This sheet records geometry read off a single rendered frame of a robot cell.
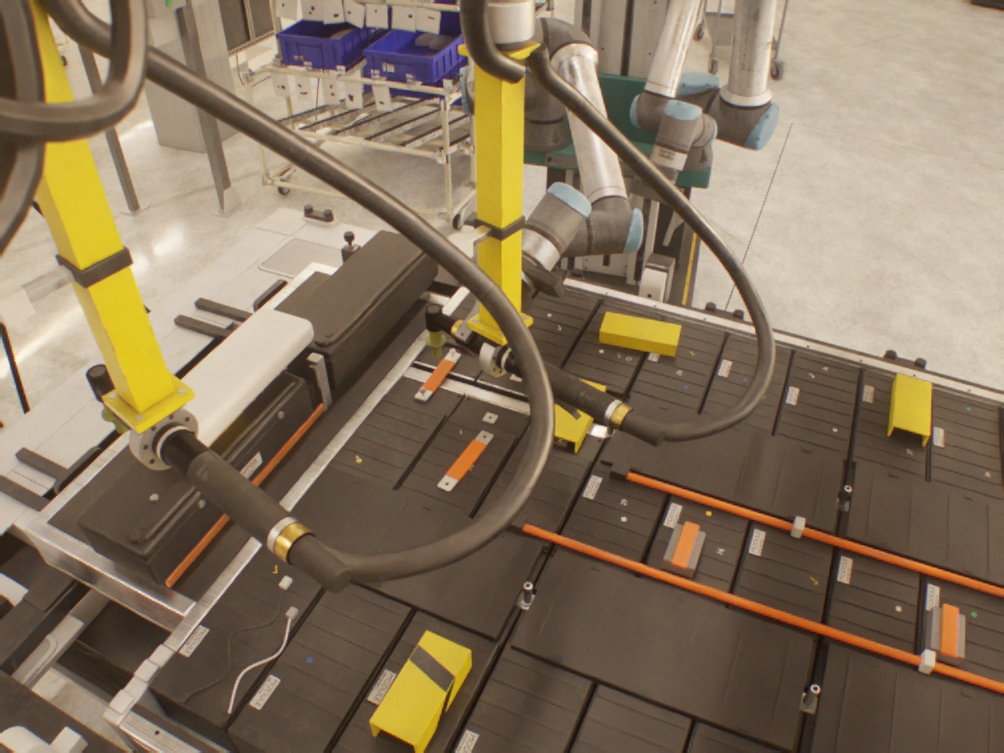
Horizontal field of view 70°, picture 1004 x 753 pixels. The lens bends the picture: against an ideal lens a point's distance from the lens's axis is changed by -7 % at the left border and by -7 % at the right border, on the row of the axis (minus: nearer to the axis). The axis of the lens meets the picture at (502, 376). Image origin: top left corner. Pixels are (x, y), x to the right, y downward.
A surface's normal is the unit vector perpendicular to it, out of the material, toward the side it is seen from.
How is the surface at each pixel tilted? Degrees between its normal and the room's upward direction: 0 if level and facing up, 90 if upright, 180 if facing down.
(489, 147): 90
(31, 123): 99
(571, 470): 0
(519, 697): 0
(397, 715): 0
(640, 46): 90
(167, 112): 90
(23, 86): 77
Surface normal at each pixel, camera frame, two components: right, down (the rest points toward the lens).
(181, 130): -0.41, 0.61
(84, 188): 0.78, 0.41
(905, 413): 0.00, -0.75
